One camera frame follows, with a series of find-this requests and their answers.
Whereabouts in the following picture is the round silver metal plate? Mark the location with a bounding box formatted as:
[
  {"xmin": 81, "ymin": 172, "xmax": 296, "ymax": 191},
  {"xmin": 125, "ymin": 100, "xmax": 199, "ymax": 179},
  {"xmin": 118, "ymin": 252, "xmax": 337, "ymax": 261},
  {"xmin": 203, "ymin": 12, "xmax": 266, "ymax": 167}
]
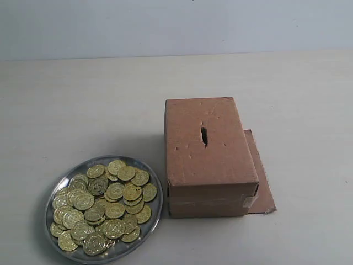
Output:
[{"xmin": 45, "ymin": 155, "xmax": 163, "ymax": 263}]

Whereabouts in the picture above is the brown cardboard box with slot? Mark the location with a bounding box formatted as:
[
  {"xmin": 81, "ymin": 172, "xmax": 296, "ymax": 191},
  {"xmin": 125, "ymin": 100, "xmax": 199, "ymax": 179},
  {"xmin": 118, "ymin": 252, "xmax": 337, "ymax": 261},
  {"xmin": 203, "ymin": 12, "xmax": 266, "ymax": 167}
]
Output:
[{"xmin": 165, "ymin": 97, "xmax": 259, "ymax": 218}]

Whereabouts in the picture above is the gold coin upper right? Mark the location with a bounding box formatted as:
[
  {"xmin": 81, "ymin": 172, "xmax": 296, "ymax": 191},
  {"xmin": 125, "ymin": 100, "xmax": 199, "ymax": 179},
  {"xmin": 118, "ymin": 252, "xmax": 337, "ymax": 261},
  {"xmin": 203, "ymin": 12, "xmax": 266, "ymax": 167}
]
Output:
[{"xmin": 131, "ymin": 169, "xmax": 150, "ymax": 186}]

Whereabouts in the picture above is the gold coin right edge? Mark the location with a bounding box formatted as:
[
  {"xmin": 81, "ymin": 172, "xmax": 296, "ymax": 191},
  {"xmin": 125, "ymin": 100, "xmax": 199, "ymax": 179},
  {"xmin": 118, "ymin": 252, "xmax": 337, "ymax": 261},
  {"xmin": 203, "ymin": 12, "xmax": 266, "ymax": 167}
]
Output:
[{"xmin": 142, "ymin": 183, "xmax": 157, "ymax": 202}]

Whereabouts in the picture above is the gold coin top of pile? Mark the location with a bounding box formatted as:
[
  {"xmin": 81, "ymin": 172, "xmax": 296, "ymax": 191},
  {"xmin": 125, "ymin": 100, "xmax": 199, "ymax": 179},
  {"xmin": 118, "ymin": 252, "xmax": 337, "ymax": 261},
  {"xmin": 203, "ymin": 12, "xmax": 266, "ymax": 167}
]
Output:
[{"xmin": 108, "ymin": 160, "xmax": 126, "ymax": 176}]

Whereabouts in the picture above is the gold coin of pile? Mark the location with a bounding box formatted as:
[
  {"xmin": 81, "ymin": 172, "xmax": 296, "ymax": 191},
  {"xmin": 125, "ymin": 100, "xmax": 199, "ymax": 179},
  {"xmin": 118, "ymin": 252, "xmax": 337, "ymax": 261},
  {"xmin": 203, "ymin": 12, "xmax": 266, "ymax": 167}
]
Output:
[
  {"xmin": 83, "ymin": 232, "xmax": 106, "ymax": 256},
  {"xmin": 108, "ymin": 160, "xmax": 126, "ymax": 176}
]

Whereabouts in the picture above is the dark tarnished gold coin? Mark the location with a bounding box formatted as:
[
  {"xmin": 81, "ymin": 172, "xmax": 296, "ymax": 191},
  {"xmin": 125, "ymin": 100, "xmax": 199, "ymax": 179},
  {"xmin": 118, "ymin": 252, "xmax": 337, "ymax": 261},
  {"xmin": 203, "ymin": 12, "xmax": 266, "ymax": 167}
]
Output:
[{"xmin": 88, "ymin": 177, "xmax": 109, "ymax": 196}]

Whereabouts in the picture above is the gold coin front of pile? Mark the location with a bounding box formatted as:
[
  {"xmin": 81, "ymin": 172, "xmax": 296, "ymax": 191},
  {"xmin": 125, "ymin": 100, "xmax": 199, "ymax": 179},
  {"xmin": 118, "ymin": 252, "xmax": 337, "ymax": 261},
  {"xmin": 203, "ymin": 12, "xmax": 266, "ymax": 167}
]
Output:
[{"xmin": 83, "ymin": 232, "xmax": 106, "ymax": 256}]

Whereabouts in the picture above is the gold coin front left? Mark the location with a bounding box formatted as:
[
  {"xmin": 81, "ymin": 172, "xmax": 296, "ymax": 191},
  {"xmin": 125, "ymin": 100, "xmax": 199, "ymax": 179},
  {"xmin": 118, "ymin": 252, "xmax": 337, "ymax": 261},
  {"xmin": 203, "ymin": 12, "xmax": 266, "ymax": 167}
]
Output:
[{"xmin": 57, "ymin": 230, "xmax": 78, "ymax": 251}]

